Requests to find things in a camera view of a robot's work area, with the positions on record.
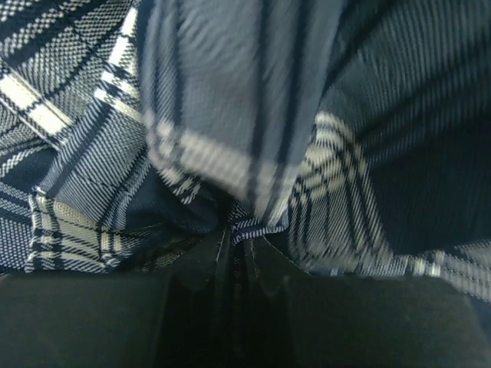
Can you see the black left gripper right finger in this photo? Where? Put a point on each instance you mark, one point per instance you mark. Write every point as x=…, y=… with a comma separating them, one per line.
x=294, y=319

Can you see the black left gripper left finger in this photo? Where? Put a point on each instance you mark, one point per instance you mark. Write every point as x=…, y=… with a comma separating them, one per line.
x=166, y=318

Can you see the navy cream plaid skirt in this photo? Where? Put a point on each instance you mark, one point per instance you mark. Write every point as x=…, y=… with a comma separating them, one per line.
x=358, y=130

